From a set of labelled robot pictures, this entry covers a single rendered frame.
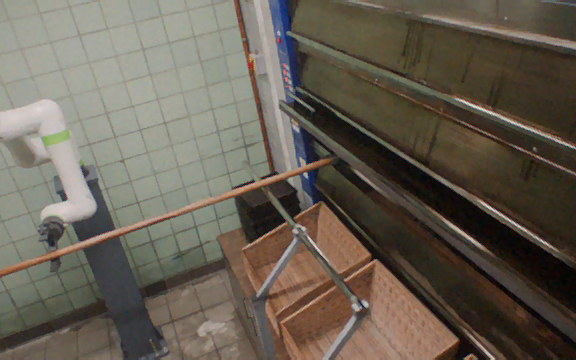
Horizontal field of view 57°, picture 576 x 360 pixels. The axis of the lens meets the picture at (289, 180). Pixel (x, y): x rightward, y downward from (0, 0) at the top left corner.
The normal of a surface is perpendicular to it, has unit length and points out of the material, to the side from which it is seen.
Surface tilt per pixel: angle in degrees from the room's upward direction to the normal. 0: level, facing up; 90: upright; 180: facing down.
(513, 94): 70
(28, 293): 90
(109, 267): 90
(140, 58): 90
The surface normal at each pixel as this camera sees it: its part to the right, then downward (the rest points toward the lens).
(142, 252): 0.36, 0.38
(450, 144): -0.92, -0.01
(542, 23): -0.92, 0.30
